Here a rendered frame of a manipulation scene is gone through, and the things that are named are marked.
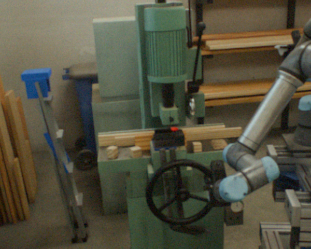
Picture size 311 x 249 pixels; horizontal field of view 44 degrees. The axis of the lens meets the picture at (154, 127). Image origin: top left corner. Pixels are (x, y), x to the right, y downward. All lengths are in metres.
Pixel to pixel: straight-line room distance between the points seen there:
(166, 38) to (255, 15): 2.81
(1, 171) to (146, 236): 1.41
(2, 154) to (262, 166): 2.13
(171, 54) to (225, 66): 2.70
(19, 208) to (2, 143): 0.52
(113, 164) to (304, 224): 0.80
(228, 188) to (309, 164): 0.96
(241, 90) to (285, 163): 1.99
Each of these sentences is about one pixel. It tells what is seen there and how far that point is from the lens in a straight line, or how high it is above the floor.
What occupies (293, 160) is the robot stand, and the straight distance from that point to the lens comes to 2.05.
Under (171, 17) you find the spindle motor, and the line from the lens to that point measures 1.62.
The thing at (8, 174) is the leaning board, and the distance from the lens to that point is 3.03.
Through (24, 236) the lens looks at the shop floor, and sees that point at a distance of 2.96.
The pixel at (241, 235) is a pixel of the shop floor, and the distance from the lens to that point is 2.76.
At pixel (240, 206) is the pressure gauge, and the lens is 1.78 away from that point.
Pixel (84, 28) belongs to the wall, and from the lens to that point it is 4.04.
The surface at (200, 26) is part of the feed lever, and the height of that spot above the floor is 1.43.
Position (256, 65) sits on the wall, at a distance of 4.44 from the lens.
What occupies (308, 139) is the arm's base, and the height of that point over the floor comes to 0.85.
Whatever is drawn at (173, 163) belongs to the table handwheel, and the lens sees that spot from 1.48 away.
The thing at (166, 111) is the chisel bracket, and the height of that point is 1.06.
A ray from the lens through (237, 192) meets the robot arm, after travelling 1.15.
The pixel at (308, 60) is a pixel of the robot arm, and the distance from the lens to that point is 1.25.
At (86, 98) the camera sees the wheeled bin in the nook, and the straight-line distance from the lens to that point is 3.55.
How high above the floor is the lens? 1.56
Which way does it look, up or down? 19 degrees down
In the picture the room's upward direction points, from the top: 3 degrees counter-clockwise
